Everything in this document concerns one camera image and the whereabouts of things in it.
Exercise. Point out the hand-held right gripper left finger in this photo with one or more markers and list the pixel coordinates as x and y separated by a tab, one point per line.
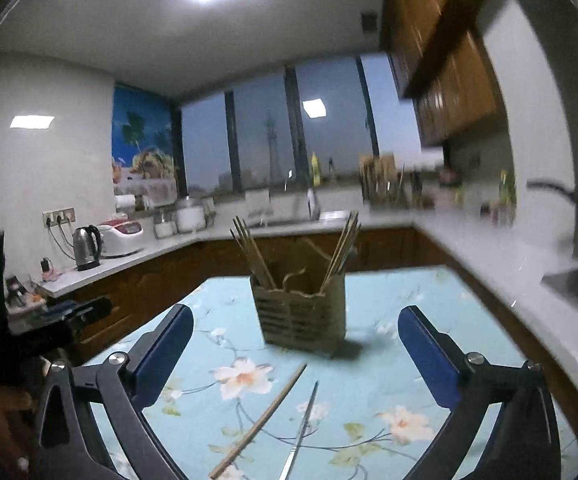
164	345

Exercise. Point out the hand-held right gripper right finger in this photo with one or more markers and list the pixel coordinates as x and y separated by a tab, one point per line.
424	345

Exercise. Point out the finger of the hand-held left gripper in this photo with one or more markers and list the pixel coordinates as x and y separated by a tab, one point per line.
91	310

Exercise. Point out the wooden chopstick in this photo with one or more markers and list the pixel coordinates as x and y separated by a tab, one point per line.
264	417

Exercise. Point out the bunch of wooden chopsticks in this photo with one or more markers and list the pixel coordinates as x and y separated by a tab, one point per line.
341	250
254	255

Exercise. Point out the wooden utensil holder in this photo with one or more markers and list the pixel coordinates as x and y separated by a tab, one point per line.
299	320

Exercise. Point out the metal chopstick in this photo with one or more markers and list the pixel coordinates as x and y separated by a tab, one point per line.
303	425

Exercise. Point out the steel electric kettle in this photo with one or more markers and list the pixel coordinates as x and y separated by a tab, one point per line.
87	250

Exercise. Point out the floral light blue tablecloth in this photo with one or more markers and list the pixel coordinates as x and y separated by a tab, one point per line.
379	300

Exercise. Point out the white and red rice cooker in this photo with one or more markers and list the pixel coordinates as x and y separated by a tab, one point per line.
123	237

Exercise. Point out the small glass jar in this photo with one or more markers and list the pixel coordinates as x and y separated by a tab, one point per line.
165	226

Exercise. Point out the paper towel roll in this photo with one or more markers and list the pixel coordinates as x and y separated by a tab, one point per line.
125	203

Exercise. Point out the large glass jar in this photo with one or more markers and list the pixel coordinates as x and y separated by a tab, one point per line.
190	216

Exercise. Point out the medium glass jar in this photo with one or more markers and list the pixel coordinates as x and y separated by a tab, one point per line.
209	212

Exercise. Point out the steel stove top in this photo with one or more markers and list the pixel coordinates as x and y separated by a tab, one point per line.
574	290

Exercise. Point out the wooden countertop utensil rack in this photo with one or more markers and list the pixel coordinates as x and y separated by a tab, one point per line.
381	182

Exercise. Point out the clear plastic container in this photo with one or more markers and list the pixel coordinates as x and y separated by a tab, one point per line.
259	205

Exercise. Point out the steel kitchen sink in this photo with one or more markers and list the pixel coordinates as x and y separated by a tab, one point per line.
281	221

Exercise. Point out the yellow cooking oil bottle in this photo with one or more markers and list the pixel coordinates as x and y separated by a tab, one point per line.
506	187

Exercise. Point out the chrome faucet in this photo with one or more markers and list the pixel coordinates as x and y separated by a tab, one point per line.
314	202

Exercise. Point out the dark spray bottle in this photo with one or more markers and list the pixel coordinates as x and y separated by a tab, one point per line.
331	171

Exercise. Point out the yellow dish soap bottle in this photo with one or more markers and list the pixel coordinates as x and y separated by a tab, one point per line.
315	170

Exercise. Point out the dark framed kitchen window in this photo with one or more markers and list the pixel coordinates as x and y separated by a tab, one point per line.
279	130

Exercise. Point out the ceiling vent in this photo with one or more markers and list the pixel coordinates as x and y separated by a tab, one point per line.
370	20

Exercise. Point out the wall power strip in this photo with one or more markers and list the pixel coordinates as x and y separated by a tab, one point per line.
60	216

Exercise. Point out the tropical wall poster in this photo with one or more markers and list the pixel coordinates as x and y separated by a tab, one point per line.
144	140

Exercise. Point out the wooden wall cabinet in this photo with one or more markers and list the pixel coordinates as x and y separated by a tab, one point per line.
419	10
459	100

